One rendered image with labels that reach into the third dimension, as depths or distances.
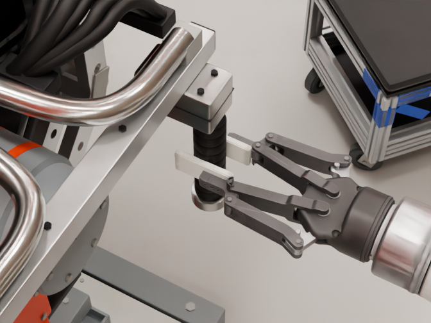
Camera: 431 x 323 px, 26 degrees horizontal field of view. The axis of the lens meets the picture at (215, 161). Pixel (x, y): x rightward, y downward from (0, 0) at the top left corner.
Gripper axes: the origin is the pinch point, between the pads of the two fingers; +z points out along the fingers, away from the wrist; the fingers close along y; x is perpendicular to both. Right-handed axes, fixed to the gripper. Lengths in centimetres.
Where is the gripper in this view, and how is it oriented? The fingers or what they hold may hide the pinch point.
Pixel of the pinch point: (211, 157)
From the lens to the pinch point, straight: 102.8
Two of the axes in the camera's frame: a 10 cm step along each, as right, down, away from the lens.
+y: 4.8, -7.1, 5.2
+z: -8.8, -3.9, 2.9
